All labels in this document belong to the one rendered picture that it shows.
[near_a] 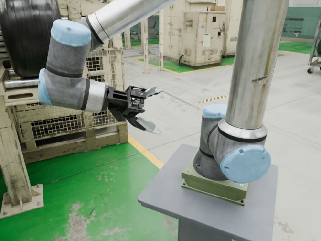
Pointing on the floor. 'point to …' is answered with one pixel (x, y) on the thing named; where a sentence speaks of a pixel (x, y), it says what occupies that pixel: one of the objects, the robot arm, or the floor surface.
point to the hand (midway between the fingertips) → (161, 112)
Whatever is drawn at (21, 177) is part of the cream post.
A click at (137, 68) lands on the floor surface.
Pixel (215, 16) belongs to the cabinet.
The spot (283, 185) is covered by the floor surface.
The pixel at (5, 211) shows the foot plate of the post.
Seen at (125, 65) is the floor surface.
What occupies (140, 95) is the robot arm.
